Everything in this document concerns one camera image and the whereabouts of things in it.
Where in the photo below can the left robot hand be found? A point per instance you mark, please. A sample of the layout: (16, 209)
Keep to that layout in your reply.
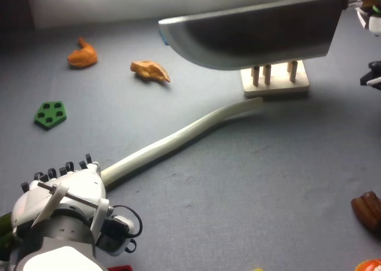
(80, 181)

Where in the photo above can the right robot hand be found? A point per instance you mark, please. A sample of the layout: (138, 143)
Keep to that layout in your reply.
(375, 24)

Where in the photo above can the long green leek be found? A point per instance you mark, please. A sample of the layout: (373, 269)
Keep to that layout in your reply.
(178, 134)

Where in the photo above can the large steel kitchen knife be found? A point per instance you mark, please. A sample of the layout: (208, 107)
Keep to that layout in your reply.
(253, 35)

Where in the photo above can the green pentagon block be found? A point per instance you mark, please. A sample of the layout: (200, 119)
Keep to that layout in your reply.
(50, 112)

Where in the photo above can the red pentagon block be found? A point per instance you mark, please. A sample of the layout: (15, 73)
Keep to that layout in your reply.
(119, 268)

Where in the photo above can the wooden peg board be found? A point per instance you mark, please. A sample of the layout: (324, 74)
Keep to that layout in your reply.
(276, 89)

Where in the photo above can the grey table cloth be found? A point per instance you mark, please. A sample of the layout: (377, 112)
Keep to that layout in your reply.
(238, 178)

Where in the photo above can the blue square four-hole block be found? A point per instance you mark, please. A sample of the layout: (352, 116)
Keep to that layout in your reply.
(165, 41)

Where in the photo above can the brown toy meat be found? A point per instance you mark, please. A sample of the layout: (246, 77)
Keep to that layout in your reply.
(367, 208)

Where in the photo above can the orange toy tart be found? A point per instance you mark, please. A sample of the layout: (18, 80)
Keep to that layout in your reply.
(370, 266)

